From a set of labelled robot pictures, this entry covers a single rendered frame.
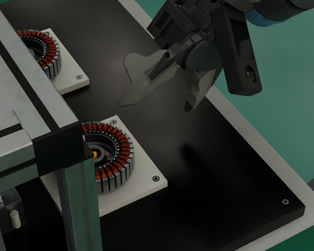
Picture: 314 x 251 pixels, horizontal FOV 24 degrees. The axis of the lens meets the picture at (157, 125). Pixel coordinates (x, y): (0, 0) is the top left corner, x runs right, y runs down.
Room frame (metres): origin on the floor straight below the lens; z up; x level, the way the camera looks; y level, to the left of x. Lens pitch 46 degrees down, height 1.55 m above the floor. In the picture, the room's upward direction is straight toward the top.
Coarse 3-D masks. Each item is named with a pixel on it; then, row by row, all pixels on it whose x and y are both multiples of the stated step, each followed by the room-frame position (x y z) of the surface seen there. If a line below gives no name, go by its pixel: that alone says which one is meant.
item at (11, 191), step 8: (8, 192) 0.59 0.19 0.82; (16, 192) 0.59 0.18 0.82; (8, 200) 0.57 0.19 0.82; (16, 200) 0.57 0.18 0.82; (0, 208) 0.56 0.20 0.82; (8, 208) 0.57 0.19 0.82; (16, 208) 0.57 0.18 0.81; (0, 216) 0.56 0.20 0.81; (8, 216) 0.56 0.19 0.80; (24, 216) 0.57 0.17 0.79; (0, 224) 0.56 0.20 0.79; (8, 224) 0.56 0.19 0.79; (24, 224) 0.57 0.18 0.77; (8, 232) 0.56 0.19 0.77
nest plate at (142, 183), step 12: (108, 120) 0.76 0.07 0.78; (120, 120) 0.76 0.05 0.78; (144, 156) 0.69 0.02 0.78; (144, 168) 0.66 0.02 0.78; (156, 168) 0.66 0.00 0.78; (48, 180) 0.64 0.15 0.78; (132, 180) 0.64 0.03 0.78; (144, 180) 0.64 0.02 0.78; (156, 180) 0.64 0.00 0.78; (48, 192) 0.62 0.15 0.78; (108, 192) 0.62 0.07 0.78; (120, 192) 0.62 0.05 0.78; (132, 192) 0.62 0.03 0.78; (144, 192) 0.62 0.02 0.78; (60, 204) 0.60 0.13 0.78; (108, 204) 0.60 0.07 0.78; (120, 204) 0.60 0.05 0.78
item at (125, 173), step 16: (96, 128) 0.71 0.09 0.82; (112, 128) 0.71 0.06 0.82; (96, 144) 0.70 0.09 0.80; (112, 144) 0.69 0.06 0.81; (128, 144) 0.67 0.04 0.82; (96, 160) 0.65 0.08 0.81; (112, 160) 0.65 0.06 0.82; (128, 160) 0.65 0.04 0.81; (96, 176) 0.62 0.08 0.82; (112, 176) 0.62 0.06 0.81; (128, 176) 0.64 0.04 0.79
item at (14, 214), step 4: (12, 212) 0.56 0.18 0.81; (16, 212) 0.56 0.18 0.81; (12, 216) 0.56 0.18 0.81; (16, 216) 0.56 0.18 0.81; (12, 220) 0.56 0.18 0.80; (16, 220) 0.56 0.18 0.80; (12, 224) 0.56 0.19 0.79; (16, 224) 0.56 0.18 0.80; (20, 224) 0.56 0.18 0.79; (16, 228) 0.56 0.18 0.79
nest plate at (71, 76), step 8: (48, 32) 0.97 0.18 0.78; (56, 40) 0.94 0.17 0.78; (64, 48) 0.92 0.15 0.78; (40, 56) 0.90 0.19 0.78; (64, 56) 0.90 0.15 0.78; (64, 64) 0.88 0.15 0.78; (72, 64) 0.88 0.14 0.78; (64, 72) 0.86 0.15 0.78; (72, 72) 0.86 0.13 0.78; (80, 72) 0.86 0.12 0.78; (56, 80) 0.85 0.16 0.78; (64, 80) 0.85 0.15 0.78; (72, 80) 0.85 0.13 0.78; (80, 80) 0.85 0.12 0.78; (88, 80) 0.85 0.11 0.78; (56, 88) 0.83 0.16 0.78; (64, 88) 0.83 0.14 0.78; (72, 88) 0.83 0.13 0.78
